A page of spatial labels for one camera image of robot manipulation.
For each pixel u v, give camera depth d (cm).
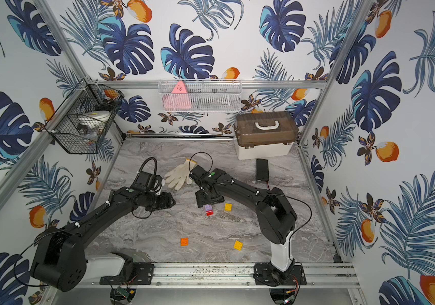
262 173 104
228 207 92
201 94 93
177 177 104
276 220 48
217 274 76
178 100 90
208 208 89
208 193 64
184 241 82
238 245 82
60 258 41
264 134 97
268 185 100
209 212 90
